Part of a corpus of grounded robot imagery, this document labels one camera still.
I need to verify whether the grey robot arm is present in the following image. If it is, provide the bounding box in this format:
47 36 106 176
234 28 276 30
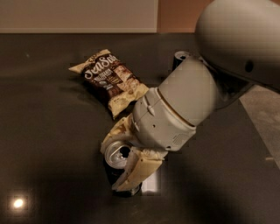
101 0 280 192

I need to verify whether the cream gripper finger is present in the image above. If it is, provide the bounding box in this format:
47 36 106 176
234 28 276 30
100 114 136 154
112 147 168 192

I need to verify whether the sea salt chips bag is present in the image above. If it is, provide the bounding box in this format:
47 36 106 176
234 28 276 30
69 49 149 118

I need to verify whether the dark pepsi can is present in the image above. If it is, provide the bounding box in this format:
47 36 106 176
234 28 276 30
103 141 131 185

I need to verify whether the slim dark energy drink can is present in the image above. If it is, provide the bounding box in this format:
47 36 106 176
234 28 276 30
172 51 191 70

